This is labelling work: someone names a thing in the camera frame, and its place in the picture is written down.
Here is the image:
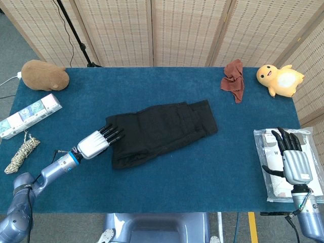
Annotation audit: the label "black trousers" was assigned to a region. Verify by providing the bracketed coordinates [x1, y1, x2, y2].
[105, 100, 219, 170]

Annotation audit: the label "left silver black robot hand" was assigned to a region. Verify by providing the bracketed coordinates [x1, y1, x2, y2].
[77, 123, 125, 160]

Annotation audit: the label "black bar under table edge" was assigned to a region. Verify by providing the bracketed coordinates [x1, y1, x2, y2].
[260, 211, 298, 216]

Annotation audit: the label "yellow duck plush toy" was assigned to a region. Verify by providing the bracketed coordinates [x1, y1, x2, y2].
[256, 64, 306, 98]

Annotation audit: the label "thin black hanging cable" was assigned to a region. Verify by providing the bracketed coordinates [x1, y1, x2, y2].
[56, 0, 76, 67]

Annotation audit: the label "rust brown cloth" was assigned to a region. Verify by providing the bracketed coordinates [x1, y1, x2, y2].
[220, 59, 246, 104]

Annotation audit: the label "blue-grey robot torso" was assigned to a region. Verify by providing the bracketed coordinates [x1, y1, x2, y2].
[104, 212, 211, 243]

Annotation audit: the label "white plug with cable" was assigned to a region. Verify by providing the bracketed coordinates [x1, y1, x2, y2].
[0, 71, 23, 88]

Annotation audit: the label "white table leg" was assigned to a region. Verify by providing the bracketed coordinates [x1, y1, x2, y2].
[217, 212, 224, 238]

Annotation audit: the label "brown capybara plush toy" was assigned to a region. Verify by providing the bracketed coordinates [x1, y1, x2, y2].
[21, 60, 70, 92]

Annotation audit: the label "coiled beige twisted rope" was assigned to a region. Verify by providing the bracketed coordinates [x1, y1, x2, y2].
[4, 130, 41, 175]

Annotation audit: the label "blue table mat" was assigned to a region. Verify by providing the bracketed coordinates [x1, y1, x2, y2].
[0, 67, 302, 215]

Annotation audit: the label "tissue multipack in plastic wrap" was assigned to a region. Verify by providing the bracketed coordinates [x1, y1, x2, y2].
[0, 93, 63, 139]

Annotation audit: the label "thin blue cable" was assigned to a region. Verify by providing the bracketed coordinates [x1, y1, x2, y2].
[234, 212, 240, 243]

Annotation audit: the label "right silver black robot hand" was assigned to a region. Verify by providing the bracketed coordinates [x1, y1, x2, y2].
[262, 127, 312, 185]

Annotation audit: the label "clear bag with white garment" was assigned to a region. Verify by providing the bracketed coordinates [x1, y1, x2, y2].
[253, 127, 324, 203]

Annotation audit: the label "black tripod stand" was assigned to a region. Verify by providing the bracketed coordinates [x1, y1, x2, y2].
[56, 0, 103, 68]

